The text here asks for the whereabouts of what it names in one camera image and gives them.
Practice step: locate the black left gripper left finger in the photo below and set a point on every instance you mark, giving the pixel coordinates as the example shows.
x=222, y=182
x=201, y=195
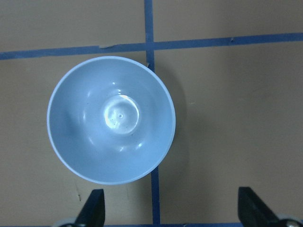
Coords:
x=93, y=211

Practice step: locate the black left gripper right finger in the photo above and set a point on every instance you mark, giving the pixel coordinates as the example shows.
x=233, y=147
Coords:
x=253, y=212

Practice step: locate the blue bowl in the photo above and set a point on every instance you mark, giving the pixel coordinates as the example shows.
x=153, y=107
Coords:
x=111, y=120

